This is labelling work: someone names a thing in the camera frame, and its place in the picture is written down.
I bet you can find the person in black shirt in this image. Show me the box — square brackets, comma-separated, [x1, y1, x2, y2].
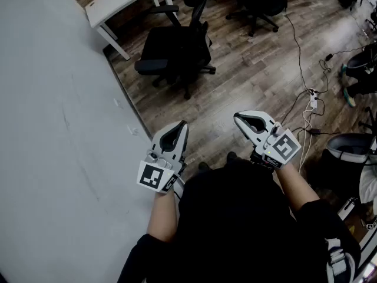
[117, 157, 362, 283]

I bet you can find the grey backpack strap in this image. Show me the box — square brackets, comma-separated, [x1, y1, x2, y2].
[325, 237, 356, 283]

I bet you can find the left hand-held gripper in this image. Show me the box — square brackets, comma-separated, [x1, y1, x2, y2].
[137, 120, 190, 194]

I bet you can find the white floor cable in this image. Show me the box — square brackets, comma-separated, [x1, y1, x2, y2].
[298, 100, 315, 172]

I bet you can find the person's left forearm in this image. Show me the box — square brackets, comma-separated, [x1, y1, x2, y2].
[146, 190, 181, 243]

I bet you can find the grey round bin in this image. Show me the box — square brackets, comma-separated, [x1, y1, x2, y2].
[326, 133, 375, 163]

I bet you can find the white power strip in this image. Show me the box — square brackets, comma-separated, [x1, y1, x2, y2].
[307, 88, 319, 110]

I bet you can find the black swivel chair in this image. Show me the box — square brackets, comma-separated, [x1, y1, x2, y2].
[225, 0, 288, 38]

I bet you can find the black office chair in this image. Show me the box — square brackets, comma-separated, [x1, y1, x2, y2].
[134, 0, 217, 100]

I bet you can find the long black floor cable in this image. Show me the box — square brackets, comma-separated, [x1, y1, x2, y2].
[283, 6, 315, 93]

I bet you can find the person's right forearm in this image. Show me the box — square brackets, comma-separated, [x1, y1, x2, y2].
[273, 161, 321, 212]

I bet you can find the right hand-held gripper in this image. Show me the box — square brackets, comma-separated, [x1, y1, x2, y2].
[233, 110, 302, 170]

